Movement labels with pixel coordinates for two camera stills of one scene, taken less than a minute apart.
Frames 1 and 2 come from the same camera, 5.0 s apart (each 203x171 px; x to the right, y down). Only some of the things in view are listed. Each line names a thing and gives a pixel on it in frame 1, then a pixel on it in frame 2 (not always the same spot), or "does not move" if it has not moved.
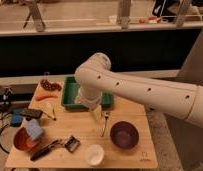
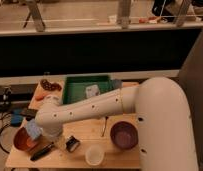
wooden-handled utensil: [104, 127] does not move
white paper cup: [94, 155] does not move
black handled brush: [72, 143] does not move
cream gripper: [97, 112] to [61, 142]
